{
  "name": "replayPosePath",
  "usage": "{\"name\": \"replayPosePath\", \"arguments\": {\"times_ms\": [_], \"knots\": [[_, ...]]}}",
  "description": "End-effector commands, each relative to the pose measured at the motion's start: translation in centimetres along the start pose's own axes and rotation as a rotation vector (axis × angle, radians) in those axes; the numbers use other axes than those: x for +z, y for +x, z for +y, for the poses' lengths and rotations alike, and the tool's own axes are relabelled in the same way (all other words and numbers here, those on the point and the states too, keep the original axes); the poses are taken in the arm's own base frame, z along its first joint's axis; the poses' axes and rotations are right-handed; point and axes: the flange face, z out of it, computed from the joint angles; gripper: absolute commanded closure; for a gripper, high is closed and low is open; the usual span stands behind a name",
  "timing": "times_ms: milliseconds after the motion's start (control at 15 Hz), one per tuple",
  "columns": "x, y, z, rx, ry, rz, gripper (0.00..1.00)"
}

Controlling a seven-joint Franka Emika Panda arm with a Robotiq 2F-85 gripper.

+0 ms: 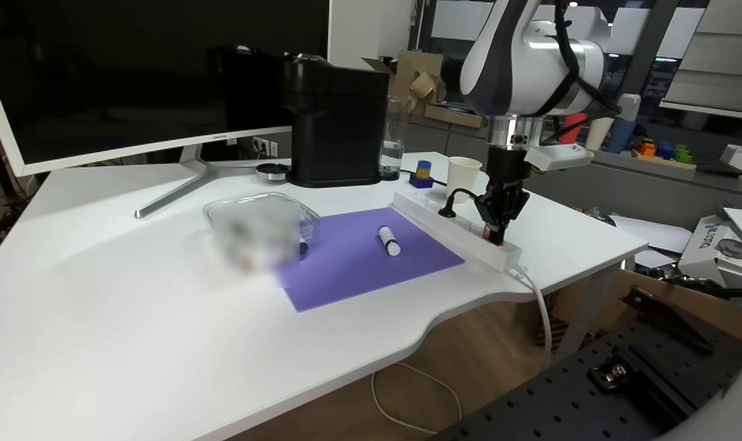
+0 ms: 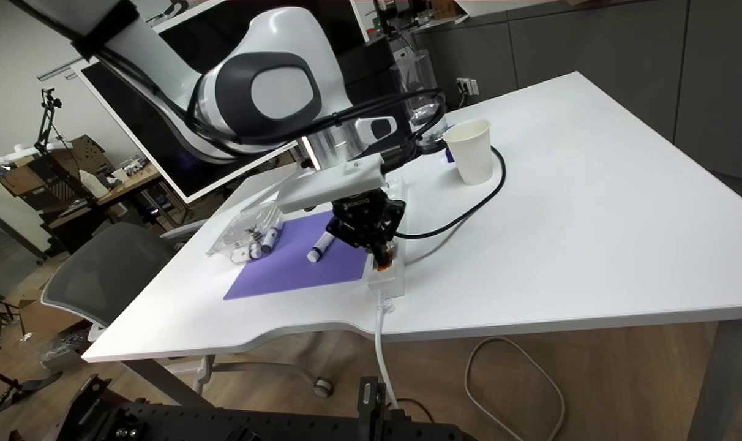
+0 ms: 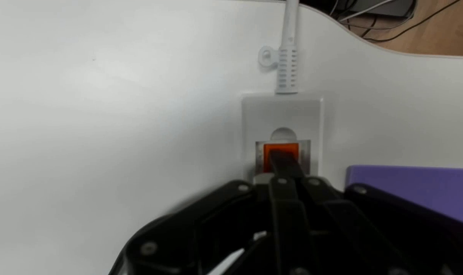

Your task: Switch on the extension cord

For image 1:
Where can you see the white paper cup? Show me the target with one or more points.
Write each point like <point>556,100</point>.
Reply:
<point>465,171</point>

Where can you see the red cup stack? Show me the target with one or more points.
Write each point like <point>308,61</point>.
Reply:
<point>577,126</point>

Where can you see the black round lid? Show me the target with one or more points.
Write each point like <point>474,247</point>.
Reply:
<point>274,170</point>

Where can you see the white printed paper sheets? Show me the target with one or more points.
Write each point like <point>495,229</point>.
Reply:
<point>727,245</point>

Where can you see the blue cup stack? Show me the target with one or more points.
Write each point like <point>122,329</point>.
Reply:
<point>625,130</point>

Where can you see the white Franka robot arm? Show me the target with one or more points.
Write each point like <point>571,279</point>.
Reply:
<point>509,57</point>

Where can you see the clear plastic container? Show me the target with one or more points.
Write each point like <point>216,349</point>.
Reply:
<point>256,212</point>

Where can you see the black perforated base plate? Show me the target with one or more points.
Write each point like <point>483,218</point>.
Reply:
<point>598,392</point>

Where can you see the white monitor stand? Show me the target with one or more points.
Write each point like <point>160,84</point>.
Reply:
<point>192,174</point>

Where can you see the grey table leg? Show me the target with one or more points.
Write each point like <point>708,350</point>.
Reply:
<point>587,308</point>

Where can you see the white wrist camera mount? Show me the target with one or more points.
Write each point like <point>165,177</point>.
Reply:
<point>556,158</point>

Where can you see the white curved monitor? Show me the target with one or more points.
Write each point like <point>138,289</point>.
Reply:
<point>141,81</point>

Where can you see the cardboard box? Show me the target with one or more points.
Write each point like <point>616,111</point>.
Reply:
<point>419,77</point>

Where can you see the white window blind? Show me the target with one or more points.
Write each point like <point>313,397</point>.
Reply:
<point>716,65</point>

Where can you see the white short marker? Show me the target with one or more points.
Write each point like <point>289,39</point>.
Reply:
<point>387,240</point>

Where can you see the white power strip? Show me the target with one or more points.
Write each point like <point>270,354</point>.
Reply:
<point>451,229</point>

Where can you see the green small toy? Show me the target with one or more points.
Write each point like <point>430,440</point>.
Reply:
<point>684,155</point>

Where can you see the white paper sheet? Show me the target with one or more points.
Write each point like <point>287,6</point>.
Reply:
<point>656,233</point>

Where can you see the white cup stack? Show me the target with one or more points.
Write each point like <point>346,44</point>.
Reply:
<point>602,136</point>

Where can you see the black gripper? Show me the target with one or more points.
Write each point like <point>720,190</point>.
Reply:
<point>509,174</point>

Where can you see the grey low cabinet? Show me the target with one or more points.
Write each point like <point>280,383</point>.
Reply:
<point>631,192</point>

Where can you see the white marker brown end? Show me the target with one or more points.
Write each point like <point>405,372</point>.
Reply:
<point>264,258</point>

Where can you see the purple paper mat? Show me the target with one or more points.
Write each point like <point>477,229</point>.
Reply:
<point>346,261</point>

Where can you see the orange small toy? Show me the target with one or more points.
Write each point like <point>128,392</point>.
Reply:
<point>647,149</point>

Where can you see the white marker dark cap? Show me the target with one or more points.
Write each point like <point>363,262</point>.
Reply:
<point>293,240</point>

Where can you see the clear plastic bottle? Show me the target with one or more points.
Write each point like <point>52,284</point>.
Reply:
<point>392,149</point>

